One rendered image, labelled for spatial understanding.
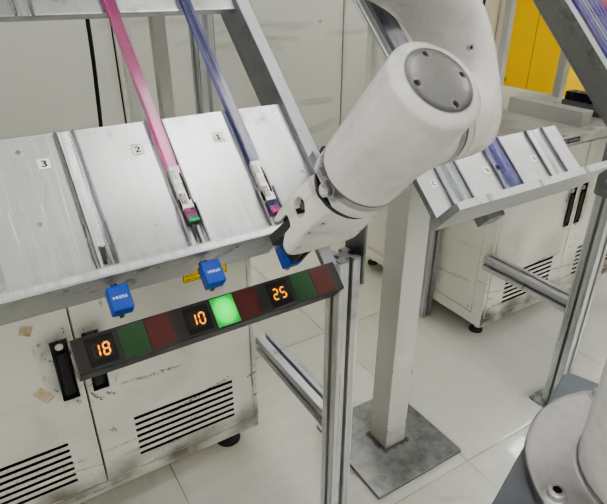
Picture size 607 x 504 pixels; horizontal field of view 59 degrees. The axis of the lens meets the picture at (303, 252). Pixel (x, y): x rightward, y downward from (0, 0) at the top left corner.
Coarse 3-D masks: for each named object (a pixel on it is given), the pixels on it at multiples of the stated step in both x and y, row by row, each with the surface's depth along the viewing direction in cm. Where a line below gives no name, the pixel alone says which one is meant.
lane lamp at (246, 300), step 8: (248, 288) 67; (240, 296) 66; (248, 296) 67; (256, 296) 67; (240, 304) 66; (248, 304) 66; (256, 304) 67; (240, 312) 66; (248, 312) 66; (256, 312) 66
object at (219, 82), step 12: (180, 0) 79; (192, 12) 79; (192, 24) 78; (204, 36) 78; (204, 48) 77; (204, 60) 77; (216, 72) 76; (216, 84) 76; (228, 96) 75; (228, 108) 74; (240, 120) 74; (240, 132) 74; (240, 144) 74; (252, 144) 74; (252, 156) 73; (276, 204) 71
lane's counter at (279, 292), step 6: (276, 282) 69; (282, 282) 69; (270, 288) 68; (276, 288) 69; (282, 288) 69; (288, 288) 69; (270, 294) 68; (276, 294) 68; (282, 294) 68; (288, 294) 69; (276, 300) 68; (282, 300) 68; (288, 300) 68; (276, 306) 68
